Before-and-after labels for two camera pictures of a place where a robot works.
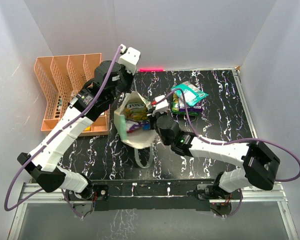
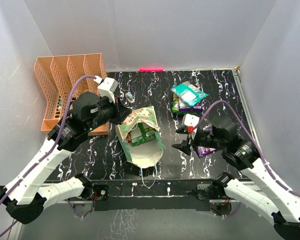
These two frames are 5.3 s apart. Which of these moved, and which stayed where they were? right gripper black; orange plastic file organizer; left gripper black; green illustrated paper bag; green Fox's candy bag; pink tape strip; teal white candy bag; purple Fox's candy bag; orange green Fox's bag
Moved: right gripper black; orange green Fox's bag; green illustrated paper bag; left gripper black
Stayed: green Fox's candy bag; purple Fox's candy bag; pink tape strip; teal white candy bag; orange plastic file organizer
